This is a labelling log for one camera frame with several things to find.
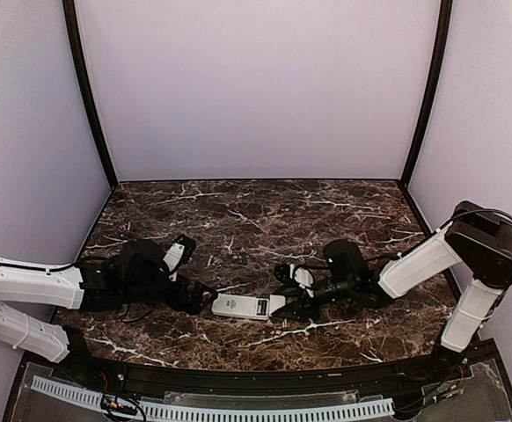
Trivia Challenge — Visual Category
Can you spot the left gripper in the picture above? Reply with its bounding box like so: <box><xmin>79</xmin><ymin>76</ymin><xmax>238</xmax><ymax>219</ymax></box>
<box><xmin>123</xmin><ymin>272</ymin><xmax>217</xmax><ymax>315</ymax></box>

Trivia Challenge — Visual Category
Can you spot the white remote control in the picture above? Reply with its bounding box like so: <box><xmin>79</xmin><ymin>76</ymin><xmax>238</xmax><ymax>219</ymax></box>
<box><xmin>211</xmin><ymin>294</ymin><xmax>269</xmax><ymax>320</ymax></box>

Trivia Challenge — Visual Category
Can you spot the white battery cover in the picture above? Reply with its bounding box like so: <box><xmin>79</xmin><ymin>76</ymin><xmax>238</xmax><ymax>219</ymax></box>
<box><xmin>268</xmin><ymin>295</ymin><xmax>286</xmax><ymax>317</ymax></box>

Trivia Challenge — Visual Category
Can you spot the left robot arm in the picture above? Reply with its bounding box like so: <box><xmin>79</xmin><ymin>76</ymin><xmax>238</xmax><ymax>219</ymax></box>
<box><xmin>0</xmin><ymin>235</ymin><xmax>218</xmax><ymax>383</ymax></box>

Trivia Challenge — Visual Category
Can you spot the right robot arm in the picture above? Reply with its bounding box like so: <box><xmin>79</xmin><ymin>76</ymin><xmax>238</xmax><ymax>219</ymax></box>
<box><xmin>270</xmin><ymin>200</ymin><xmax>512</xmax><ymax>382</ymax></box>

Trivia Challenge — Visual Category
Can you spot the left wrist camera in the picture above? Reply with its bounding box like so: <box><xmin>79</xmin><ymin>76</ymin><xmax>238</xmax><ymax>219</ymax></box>
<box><xmin>163</xmin><ymin>234</ymin><xmax>196</xmax><ymax>281</ymax></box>

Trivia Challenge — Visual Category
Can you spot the black front rail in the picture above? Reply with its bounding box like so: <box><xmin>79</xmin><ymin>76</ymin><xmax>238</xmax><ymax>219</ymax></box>
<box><xmin>87</xmin><ymin>357</ymin><xmax>428</xmax><ymax>397</ymax></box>

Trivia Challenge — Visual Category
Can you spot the white slotted cable duct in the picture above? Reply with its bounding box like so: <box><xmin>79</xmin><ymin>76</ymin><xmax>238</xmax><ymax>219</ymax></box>
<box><xmin>30</xmin><ymin>375</ymin><xmax>394</xmax><ymax>421</ymax></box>

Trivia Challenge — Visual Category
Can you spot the left black frame post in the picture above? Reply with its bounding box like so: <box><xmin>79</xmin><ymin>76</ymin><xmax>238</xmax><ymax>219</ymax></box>
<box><xmin>62</xmin><ymin>0</ymin><xmax>119</xmax><ymax>190</ymax></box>

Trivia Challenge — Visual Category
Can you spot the black frame post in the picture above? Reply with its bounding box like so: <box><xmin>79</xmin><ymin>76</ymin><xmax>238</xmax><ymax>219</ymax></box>
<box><xmin>399</xmin><ymin>0</ymin><xmax>453</xmax><ymax>191</ymax></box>
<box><xmin>62</xmin><ymin>0</ymin><xmax>119</xmax><ymax>190</ymax></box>

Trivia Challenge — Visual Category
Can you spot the right black frame post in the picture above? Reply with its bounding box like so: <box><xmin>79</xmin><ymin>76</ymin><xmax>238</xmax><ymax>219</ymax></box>
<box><xmin>399</xmin><ymin>0</ymin><xmax>453</xmax><ymax>191</ymax></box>

